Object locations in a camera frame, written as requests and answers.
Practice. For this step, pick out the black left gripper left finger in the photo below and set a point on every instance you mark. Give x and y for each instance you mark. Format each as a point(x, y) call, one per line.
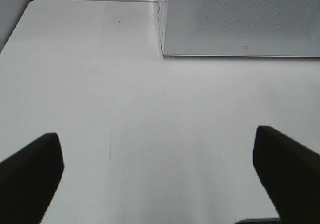
point(30, 179)

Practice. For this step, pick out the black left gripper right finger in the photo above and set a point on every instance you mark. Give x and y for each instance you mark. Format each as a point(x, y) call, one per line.
point(289, 172)

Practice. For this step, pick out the white microwave door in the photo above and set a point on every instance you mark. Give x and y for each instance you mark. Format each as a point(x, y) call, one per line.
point(278, 28)

